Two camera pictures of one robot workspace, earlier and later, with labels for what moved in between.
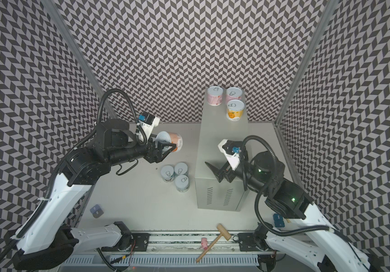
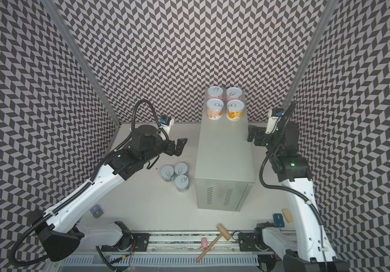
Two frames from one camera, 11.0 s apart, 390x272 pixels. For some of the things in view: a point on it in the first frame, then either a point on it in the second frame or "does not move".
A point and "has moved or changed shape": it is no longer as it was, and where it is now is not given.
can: x=167 y=173 does not move
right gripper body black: x=227 y=173 -> x=261 y=136
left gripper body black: x=149 y=156 -> x=169 y=147
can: x=172 y=137 has moved or changed shape
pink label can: x=233 y=93 does not move
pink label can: x=215 y=95 does not move
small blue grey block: x=96 y=211 does not move
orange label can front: x=234 y=110 does not move
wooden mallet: x=224 y=233 does not move
